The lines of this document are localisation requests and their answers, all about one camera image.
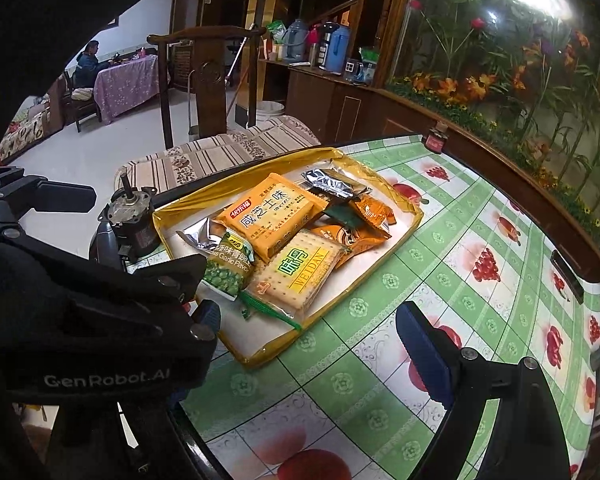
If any orange snack packet brown logo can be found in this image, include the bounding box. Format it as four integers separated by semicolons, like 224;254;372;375
307;222;393;266

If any yellow-orange biscuit packet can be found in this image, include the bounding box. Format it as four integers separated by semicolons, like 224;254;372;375
215;172;328;263

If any yellow-rimmed white tray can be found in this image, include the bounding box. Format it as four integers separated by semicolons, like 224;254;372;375
152;146;425;370

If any white mop pole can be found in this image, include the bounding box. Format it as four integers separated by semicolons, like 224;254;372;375
224;24;258;92

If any striped chair cushion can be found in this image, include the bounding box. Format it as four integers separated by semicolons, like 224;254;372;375
114;115;323;193

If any green box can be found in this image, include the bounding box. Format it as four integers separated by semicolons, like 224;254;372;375
357;47;381;86

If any green fruit-print tablecloth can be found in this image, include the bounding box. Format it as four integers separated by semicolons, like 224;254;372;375
170;132;600;480

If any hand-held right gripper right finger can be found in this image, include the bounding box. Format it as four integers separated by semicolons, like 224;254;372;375
395;301;573;480

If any flower-print wall panel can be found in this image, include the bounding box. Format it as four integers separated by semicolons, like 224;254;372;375
385;0;600;261

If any crumpled silver foil packet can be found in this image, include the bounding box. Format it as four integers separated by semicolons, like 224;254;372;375
176;216;226;253

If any green pea snack packet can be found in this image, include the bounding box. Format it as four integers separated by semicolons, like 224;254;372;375
200;230;257;302

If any white bucket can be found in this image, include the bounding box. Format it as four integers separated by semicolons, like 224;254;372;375
254;101;286;131

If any clear cracker packet green strip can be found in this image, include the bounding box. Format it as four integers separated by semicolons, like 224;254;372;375
237;229;353;332

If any small red jar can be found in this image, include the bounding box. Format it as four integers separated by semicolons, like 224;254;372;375
426;122;450;153

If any table with purple cloth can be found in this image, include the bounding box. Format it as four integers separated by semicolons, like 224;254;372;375
94;54;171;125

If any small electric motor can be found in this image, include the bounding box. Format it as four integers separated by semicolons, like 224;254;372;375
97;172;163;261

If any clear blue water jug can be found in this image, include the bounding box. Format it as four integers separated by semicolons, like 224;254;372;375
285;19;310;63

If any blue thermos jug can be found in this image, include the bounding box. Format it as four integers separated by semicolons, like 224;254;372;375
320;22;352;72

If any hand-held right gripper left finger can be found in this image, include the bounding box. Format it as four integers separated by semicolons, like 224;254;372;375
45;300;222;480

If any floral sofa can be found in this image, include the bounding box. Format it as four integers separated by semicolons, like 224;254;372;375
0;107;63;161

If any dark wooden cabinet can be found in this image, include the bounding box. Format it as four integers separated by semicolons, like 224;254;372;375
257;57;396;143

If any silver foil snack packet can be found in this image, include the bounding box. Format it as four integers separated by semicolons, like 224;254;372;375
300;167;373;201

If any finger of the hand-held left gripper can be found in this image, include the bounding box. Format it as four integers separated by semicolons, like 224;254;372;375
129;255;209;298

